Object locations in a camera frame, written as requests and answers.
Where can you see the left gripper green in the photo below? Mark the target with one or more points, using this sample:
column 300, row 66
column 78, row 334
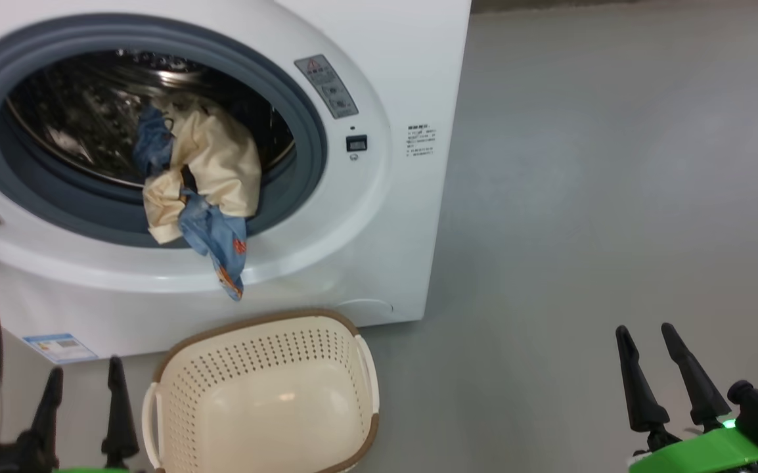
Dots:
column 90, row 470

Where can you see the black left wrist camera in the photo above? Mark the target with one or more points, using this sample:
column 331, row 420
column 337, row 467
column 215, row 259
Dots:
column 11, row 456

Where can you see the grey warning sticker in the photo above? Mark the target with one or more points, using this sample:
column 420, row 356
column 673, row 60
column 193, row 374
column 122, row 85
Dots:
column 326, row 87

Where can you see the white front-load washing machine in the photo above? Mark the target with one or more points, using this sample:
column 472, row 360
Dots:
column 366, row 249

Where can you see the blue energy label sticker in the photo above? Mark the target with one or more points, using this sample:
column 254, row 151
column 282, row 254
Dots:
column 60, row 348

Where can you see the cream perforated laundry basket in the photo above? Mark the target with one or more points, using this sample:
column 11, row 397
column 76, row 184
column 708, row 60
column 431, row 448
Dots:
column 267, row 407

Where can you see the black door latch socket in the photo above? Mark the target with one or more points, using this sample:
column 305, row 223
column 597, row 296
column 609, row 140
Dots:
column 356, row 143

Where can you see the blue patterned garment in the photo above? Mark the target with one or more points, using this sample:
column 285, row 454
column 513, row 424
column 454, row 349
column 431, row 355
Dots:
column 218, row 236

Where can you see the round white filter cover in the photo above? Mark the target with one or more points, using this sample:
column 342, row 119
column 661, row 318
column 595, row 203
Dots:
column 366, row 307

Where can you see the stainless steel washer drum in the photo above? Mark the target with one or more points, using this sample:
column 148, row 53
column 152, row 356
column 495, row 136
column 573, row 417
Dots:
column 77, row 118

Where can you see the cream printed garment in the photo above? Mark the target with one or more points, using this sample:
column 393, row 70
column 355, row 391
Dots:
column 221, row 157

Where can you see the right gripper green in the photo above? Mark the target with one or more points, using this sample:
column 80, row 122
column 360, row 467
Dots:
column 707, row 456

